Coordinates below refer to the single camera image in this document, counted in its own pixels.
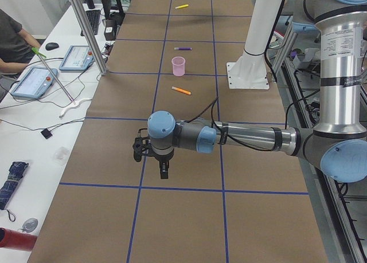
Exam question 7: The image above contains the pink mesh pen holder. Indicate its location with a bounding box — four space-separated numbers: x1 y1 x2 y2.
171 56 186 77

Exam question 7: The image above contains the aluminium frame post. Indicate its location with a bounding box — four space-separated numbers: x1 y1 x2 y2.
69 0 107 76

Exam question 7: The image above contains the black monitor stand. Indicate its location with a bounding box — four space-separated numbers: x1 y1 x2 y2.
101 0 126 21

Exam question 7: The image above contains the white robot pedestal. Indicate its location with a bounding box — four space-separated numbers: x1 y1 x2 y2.
227 0 285 90

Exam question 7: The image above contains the near blue teach pendant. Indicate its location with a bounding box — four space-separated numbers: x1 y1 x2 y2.
10 66 54 99

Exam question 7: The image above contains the round silver disc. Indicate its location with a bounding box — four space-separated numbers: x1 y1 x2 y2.
18 218 38 233

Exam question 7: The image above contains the far blue teach pendant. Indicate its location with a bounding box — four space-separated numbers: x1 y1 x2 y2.
59 45 94 72

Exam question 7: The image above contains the blue folded umbrella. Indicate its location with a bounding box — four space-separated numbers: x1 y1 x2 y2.
1 162 29 210

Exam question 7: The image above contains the black keyboard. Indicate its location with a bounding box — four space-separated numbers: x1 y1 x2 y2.
85 9 101 35

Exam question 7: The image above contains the small black box device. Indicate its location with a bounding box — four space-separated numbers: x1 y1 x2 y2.
41 128 53 139

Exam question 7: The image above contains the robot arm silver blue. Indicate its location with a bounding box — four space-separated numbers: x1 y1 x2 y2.
134 0 366 183

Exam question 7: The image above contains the blue teach pendant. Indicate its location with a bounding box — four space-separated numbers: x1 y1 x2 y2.
59 45 94 72
10 66 54 99

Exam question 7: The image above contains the person in grey shirt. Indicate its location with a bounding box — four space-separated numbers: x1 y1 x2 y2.
0 8 41 74

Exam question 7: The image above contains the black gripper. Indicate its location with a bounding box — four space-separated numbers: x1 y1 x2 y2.
153 148 174 179

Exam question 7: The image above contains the grabber stick green handle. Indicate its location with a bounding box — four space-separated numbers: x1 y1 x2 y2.
32 47 76 104

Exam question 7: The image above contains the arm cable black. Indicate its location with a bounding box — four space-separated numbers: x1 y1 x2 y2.
185 96 274 152

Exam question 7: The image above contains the orange highlighter pen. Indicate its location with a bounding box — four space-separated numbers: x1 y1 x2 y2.
171 86 192 95

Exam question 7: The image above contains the purple highlighter pen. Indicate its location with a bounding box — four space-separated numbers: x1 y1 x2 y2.
174 47 192 51

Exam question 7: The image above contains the clear plastic bag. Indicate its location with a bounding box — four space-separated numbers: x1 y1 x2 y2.
52 147 70 166

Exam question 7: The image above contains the yellow highlighter pen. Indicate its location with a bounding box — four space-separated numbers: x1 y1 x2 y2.
175 4 189 10

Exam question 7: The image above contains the red cylinder bottle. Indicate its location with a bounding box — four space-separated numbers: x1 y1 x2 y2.
0 228 37 252

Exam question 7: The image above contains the black computer mouse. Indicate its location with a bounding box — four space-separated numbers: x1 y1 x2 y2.
45 42 60 51

